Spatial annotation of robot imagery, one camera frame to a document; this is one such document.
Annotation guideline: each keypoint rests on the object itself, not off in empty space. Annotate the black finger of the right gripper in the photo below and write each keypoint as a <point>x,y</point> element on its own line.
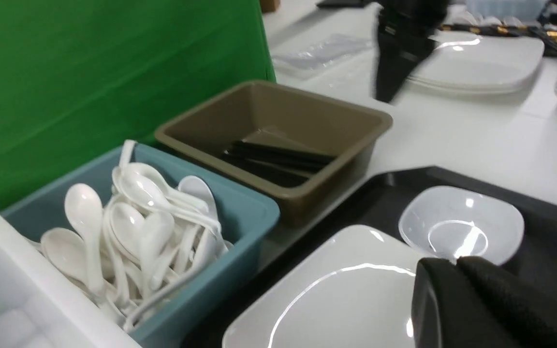
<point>401,49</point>

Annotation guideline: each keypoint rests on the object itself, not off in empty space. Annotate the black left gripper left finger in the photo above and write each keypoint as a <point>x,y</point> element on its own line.
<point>446,311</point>

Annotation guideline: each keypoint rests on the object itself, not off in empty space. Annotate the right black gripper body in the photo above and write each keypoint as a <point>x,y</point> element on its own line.
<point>410,20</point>

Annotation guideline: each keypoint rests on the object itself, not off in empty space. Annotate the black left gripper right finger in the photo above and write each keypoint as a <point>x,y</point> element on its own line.
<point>524,311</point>

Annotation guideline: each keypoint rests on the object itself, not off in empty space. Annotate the small white bowl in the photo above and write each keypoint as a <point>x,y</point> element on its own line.
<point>450,223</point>

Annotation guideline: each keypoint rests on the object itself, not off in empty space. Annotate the large white square plate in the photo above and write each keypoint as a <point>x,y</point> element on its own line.
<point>354,291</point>

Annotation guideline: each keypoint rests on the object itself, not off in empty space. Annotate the background white plates stack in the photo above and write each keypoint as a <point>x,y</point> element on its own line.
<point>469,63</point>

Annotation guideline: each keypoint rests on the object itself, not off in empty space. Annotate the black serving tray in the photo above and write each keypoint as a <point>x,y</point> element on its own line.
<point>378,203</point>

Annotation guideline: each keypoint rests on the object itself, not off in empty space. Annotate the clear plastic bag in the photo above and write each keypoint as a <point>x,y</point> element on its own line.
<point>322,55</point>

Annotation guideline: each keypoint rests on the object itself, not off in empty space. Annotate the brown plastic chopstick bin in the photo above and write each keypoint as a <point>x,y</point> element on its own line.
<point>266,113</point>

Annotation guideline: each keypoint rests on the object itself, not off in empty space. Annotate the black chopsticks in bin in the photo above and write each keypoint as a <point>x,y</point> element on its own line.
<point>282,166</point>

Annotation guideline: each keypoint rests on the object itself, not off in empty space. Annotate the teal plastic spoon bin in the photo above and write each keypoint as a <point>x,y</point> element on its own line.
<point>246,217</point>

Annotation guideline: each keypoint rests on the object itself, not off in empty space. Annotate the pile of white spoons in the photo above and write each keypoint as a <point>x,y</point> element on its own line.
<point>133,254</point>

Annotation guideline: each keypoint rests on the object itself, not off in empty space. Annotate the green cloth backdrop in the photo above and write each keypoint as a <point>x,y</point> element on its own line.
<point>78,77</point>

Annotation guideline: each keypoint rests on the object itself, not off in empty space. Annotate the large white plastic bin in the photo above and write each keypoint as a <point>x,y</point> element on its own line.
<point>40,308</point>

